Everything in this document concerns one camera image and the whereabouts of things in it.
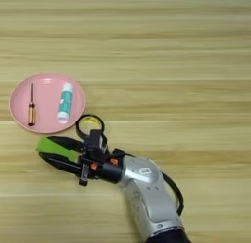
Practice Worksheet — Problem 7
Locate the green rectangular block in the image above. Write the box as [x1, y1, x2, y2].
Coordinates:
[35, 136, 82, 164]

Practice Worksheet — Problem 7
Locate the black tape roll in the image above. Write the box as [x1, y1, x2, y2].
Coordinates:
[75, 113, 106, 142]

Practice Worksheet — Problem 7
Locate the black box white label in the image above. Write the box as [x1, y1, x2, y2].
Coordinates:
[83, 128, 109, 163]

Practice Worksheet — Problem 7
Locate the pink round plate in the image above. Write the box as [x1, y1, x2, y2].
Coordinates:
[8, 73, 87, 135]

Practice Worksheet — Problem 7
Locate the white green glue stick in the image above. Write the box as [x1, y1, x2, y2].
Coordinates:
[56, 81, 74, 125]

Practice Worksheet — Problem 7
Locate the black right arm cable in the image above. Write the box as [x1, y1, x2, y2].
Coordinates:
[112, 148, 185, 217]

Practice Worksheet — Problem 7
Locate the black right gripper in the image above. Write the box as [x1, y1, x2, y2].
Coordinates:
[38, 135, 126, 188]

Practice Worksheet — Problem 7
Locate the small orange-handled screwdriver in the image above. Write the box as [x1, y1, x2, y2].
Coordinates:
[27, 82, 36, 127]

